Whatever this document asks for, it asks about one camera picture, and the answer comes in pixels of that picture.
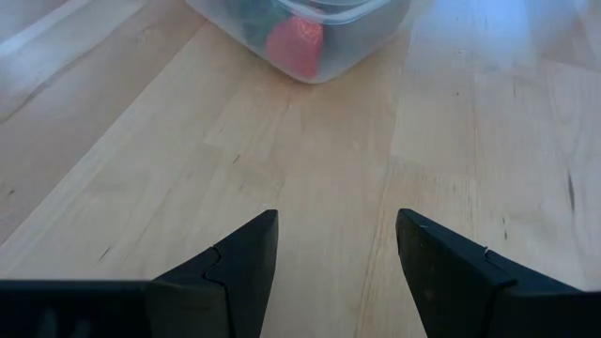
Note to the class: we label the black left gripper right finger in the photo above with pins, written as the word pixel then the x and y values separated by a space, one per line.
pixel 446 281

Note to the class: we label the clear plastic tupperware container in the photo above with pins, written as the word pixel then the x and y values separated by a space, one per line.
pixel 225 23

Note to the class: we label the small red toy strawberry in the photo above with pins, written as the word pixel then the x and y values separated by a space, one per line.
pixel 296 49

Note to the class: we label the strawberry with thin green stem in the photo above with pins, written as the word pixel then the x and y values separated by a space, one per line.
pixel 260 21

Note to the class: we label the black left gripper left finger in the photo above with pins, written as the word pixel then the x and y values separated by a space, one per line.
pixel 235 281

